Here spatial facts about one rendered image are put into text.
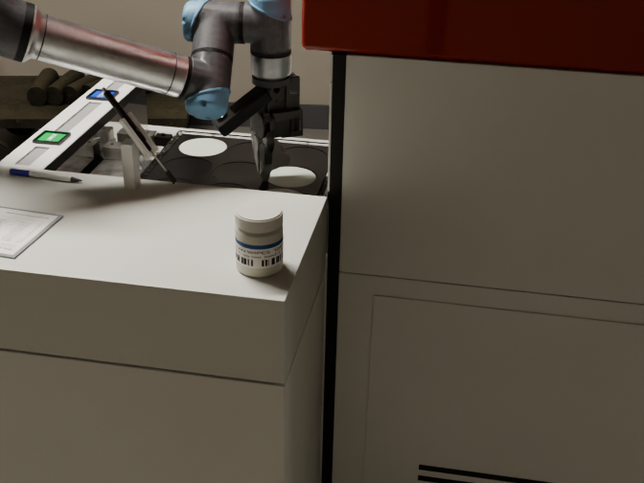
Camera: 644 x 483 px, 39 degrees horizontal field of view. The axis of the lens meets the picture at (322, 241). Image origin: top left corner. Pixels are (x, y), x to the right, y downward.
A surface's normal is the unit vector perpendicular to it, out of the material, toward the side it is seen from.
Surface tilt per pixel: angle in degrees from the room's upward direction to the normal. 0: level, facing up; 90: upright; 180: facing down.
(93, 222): 0
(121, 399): 90
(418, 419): 90
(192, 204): 0
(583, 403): 90
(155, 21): 90
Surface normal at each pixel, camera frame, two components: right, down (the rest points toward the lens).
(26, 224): 0.02, -0.88
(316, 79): -0.04, 0.47
